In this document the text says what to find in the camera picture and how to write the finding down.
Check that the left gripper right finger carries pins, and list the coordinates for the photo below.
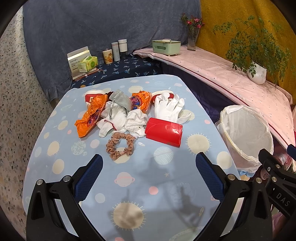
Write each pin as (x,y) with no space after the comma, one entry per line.
(254,218)

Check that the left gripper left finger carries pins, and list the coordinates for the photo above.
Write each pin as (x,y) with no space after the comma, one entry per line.
(44,220)

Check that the pink dotted scrunchie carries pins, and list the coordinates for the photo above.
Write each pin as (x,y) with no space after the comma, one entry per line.
(120,144)

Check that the white sock red trim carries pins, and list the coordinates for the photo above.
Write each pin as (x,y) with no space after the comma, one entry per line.
(113,118)

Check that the orange snack wrapper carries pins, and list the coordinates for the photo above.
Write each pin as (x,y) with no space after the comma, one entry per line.
(141,100)
(92,115)

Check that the red white paper cup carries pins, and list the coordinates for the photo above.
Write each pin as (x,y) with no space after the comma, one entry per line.
(160,92)
(91,94)

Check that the white glove pair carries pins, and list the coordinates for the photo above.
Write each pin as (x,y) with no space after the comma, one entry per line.
(168,109)

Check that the grey drawstring pouch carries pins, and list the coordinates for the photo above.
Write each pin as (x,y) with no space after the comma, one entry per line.
(122,100)

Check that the white lined trash bin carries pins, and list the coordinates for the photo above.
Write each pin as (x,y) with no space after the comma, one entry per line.
(245,132)

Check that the pink bed sheet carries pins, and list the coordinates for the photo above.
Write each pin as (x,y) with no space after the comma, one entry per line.
(271,101)

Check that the light blue planet tablecloth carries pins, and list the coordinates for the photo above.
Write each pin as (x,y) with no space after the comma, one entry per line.
(152,191)

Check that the potted green plant white pot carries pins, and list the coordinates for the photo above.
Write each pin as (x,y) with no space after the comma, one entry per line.
(253,43)

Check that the orange pencil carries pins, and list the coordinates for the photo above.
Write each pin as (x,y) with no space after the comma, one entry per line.
(83,75)

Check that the green tissue pack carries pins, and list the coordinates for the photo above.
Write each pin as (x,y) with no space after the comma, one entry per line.
(87,64)

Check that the white open cardboard box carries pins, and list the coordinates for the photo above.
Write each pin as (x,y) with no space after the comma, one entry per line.
(74,58)

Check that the mint green tissue box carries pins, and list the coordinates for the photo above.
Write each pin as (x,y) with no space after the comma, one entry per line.
(167,47)

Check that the yellow patterned can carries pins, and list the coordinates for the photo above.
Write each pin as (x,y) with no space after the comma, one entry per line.
(108,56)

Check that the dark blue floral cloth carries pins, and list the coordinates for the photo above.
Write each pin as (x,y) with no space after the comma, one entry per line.
(132,66)

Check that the glass vase red flowers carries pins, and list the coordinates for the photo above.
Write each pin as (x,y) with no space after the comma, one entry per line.
(193,25)

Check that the white slim bottle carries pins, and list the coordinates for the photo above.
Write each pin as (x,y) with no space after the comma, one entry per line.
(115,51)

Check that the blue grey blanket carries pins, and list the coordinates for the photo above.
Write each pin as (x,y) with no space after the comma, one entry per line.
(52,29)

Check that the white lidded jar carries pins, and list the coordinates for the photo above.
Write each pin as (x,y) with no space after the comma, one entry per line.
(122,45)

